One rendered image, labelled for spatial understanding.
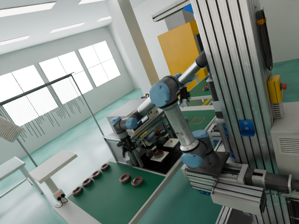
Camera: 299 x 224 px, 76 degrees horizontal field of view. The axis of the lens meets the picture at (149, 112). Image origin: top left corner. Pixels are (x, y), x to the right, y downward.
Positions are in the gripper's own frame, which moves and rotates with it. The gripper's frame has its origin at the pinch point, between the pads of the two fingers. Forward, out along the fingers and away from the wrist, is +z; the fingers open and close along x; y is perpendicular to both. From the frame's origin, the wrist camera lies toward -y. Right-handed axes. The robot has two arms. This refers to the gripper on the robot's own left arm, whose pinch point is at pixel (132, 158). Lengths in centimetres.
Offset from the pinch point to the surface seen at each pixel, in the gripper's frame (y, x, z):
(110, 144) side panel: -74, 28, 12
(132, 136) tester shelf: -34.7, 33.2, 3.8
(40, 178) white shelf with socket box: -71, -47, -6
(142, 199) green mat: -7.0, -5.7, 40.1
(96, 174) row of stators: -88, 2, 37
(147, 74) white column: -286, 360, 10
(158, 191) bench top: 0.1, 7.4, 42.2
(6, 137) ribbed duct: -104, -44, -45
